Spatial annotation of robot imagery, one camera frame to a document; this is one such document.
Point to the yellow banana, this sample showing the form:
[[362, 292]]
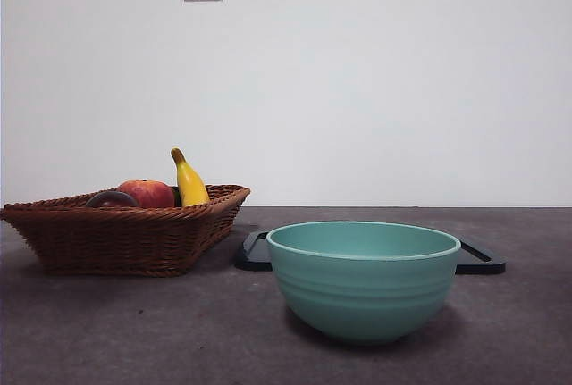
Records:
[[192, 184]]

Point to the teal ribbed bowl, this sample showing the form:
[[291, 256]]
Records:
[[366, 295]]

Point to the green fruit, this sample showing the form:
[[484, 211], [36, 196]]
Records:
[[177, 198]]

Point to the dark purple plum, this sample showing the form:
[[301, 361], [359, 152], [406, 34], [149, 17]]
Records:
[[111, 199]]

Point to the brown wicker basket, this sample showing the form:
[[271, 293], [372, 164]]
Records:
[[111, 242]]

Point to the black rectangular tray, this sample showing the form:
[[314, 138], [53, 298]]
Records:
[[252, 255]]

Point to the red and yellow apple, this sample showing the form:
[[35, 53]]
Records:
[[152, 193]]

